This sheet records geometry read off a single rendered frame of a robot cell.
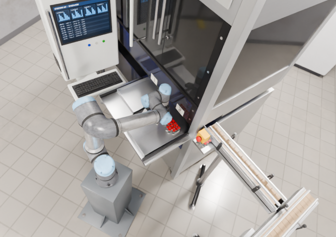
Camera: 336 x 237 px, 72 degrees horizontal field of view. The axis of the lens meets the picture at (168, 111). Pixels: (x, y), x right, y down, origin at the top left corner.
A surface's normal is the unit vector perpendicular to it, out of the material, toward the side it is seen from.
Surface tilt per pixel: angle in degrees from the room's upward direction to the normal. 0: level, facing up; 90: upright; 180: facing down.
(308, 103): 0
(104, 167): 8
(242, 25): 90
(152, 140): 0
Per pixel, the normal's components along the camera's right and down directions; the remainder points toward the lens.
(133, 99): 0.14, -0.58
